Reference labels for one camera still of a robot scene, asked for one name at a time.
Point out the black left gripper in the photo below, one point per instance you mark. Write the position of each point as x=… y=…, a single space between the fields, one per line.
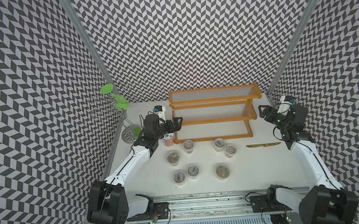
x=177 y=125

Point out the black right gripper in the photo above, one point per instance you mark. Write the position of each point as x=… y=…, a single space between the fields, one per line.
x=267 y=109

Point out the orange seed container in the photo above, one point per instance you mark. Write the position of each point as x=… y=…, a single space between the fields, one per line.
x=219 y=144

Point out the red seed container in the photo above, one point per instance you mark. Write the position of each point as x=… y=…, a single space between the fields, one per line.
x=230 y=150

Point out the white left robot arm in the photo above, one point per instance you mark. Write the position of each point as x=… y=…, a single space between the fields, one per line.
x=108 y=202

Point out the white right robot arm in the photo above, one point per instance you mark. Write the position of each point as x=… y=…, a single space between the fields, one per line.
x=327 y=202

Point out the tall red illustrated-lid container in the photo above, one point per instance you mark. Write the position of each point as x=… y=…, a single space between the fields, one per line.
x=169 y=139

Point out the red-label seed container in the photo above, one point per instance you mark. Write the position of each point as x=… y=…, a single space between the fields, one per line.
x=188 y=146

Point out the green seed container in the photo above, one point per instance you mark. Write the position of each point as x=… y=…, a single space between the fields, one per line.
x=173 y=158

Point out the orange three-tier wooden shelf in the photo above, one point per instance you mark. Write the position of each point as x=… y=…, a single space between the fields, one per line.
x=222 y=112

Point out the dark seed container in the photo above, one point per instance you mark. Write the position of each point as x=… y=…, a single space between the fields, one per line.
x=193 y=171

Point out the front left seed container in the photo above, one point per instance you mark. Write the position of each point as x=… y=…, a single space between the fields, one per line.
x=179 y=177

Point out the front right seed container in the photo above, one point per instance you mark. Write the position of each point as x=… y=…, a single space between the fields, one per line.
x=222 y=172

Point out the golden patterned knife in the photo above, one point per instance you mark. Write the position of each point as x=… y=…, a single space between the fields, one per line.
x=262 y=145

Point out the chrome stand with green cups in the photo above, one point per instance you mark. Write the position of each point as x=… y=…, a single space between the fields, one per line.
x=110 y=104

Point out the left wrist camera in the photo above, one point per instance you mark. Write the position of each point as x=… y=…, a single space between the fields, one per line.
x=160 y=111

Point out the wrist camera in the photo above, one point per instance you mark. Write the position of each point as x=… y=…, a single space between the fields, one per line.
x=160 y=111
x=285 y=102

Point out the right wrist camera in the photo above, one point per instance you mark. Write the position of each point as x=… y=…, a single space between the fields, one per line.
x=285 y=102

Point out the metal base rail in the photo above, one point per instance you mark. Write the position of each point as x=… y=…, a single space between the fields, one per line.
x=236 y=207

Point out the right metal corner post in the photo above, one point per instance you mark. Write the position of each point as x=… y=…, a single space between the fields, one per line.
x=301 y=26

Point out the metal corner post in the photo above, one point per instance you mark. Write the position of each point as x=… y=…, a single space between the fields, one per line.
x=301 y=26
x=80 y=29

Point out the left metal corner post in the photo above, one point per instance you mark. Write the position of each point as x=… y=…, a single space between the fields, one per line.
x=80 y=29

